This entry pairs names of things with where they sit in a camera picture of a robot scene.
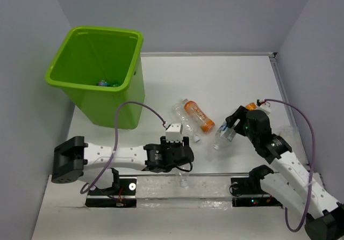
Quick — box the clear bottle blue label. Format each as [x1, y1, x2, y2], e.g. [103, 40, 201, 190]
[212, 121, 236, 151]

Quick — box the clear bottle front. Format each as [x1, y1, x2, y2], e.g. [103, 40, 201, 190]
[176, 167, 190, 188]

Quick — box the green crushed plastic bottle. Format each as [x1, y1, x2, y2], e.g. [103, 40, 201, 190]
[110, 82, 121, 88]

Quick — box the blue cap water bottle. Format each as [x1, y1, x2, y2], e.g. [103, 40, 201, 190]
[97, 80, 110, 87]

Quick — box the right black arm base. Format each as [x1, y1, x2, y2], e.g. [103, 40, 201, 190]
[228, 177, 282, 207]

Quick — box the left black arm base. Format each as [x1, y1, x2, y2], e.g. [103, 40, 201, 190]
[85, 168, 137, 208]

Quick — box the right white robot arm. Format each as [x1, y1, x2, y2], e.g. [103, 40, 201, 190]
[225, 106, 343, 239]

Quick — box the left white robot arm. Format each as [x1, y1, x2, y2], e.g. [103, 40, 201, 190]
[52, 136, 194, 184]

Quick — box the green plastic bin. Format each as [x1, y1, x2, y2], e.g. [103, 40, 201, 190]
[45, 26, 145, 129]

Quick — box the small orange bottle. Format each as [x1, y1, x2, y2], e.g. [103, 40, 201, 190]
[245, 103, 258, 111]

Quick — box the orange drink bottle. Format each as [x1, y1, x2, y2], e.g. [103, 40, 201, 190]
[182, 99, 215, 134]

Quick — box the clear crushed bottle white cap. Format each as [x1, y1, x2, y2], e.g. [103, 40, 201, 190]
[171, 99, 200, 143]

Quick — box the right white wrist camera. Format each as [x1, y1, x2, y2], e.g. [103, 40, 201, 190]
[256, 99, 271, 115]

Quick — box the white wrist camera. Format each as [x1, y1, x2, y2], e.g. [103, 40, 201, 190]
[165, 122, 183, 143]
[256, 99, 271, 115]

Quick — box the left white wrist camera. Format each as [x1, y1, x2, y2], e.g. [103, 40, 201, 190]
[165, 122, 183, 143]

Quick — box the clear bottle near right wall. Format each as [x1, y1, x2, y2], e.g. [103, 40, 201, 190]
[277, 125, 299, 145]

